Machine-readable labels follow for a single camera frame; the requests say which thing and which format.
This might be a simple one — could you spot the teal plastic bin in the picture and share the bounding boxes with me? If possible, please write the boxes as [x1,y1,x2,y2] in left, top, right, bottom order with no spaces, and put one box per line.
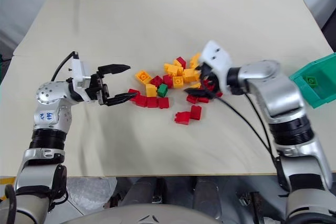
[288,52,336,109]

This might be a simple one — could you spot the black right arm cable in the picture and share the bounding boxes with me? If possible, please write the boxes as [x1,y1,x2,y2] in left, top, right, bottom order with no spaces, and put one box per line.
[244,91,276,156]
[217,97,279,164]

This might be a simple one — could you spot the clear plastic bubble wrap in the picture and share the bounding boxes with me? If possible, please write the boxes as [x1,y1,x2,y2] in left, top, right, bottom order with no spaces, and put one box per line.
[65,177,118,209]

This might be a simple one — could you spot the dark grey rounded shape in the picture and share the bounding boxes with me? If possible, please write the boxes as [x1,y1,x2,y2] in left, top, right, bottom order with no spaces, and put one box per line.
[122,177,158,207]

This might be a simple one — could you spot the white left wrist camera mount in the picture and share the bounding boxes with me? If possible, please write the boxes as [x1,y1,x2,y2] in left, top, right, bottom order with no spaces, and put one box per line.
[68,56,93,90]

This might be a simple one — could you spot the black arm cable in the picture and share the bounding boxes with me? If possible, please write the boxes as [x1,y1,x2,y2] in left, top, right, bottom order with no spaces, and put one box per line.
[50,51,80,82]
[244,91,276,156]
[217,97,279,164]

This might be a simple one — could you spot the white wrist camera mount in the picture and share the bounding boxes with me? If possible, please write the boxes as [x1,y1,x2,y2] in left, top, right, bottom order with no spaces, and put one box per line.
[200,40,234,94]
[68,56,93,90]

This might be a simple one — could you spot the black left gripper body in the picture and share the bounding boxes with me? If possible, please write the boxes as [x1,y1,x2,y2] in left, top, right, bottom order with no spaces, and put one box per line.
[85,71,110,105]

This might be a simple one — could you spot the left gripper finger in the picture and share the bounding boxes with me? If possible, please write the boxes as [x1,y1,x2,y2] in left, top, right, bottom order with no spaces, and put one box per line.
[106,92,140,107]
[97,63,131,75]

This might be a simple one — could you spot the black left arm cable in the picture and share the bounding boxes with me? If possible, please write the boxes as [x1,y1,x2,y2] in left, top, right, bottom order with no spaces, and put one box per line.
[50,51,80,82]

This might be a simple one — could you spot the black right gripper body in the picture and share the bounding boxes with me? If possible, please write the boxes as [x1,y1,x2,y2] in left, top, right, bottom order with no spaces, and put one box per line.
[198,62,223,99]

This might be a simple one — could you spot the green toy block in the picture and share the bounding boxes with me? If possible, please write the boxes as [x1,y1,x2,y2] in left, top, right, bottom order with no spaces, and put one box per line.
[157,83,169,97]
[304,76,319,87]

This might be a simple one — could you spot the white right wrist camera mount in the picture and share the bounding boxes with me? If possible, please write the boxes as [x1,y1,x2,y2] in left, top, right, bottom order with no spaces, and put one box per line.
[200,40,234,94]

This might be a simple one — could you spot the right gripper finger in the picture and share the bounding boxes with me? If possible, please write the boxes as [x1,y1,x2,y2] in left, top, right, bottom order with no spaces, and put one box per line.
[184,87,219,101]
[195,62,208,78]

